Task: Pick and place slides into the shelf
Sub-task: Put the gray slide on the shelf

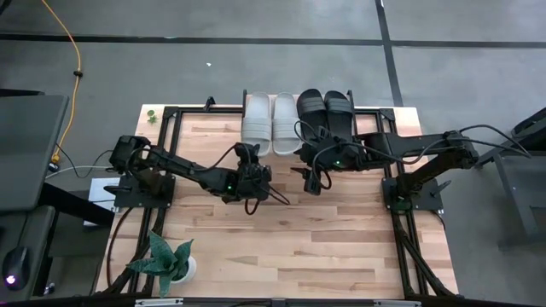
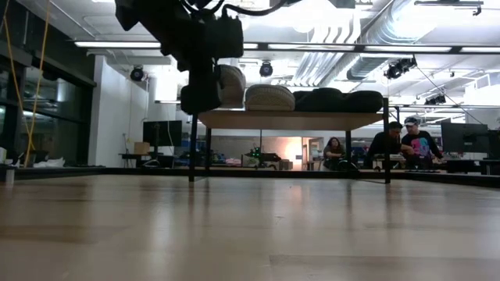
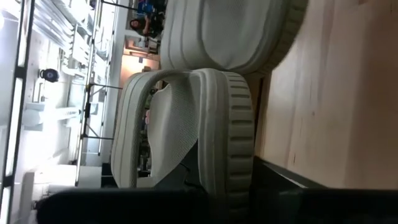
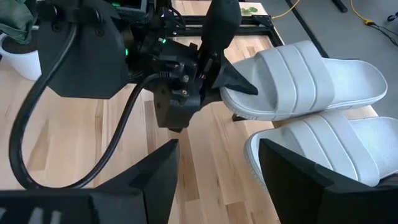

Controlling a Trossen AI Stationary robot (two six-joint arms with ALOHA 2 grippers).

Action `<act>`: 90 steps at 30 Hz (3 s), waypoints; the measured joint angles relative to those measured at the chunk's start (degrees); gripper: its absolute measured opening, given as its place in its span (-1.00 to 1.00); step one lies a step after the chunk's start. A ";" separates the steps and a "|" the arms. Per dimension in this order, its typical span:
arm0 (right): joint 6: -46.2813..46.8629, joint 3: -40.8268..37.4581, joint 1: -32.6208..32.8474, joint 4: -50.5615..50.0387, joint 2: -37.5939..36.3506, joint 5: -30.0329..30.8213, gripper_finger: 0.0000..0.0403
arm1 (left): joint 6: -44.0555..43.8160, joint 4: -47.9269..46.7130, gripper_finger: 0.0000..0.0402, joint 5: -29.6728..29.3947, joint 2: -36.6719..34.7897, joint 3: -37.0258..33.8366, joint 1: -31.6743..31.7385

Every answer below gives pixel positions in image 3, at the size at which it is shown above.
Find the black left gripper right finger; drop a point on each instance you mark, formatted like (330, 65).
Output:
(311, 207)

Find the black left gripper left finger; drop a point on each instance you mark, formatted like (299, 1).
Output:
(124, 207)

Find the grey rubber slide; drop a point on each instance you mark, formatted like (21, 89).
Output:
(233, 31)
(214, 124)

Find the thin black stand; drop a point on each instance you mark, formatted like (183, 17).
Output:
(84, 109)

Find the overhead light bar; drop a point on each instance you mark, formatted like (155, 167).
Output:
(20, 72)

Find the person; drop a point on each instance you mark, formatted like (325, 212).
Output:
(140, 26)

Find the wooden shelf with black frame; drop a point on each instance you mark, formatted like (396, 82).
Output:
(342, 93)

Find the black ceiling camera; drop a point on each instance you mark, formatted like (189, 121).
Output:
(49, 75)

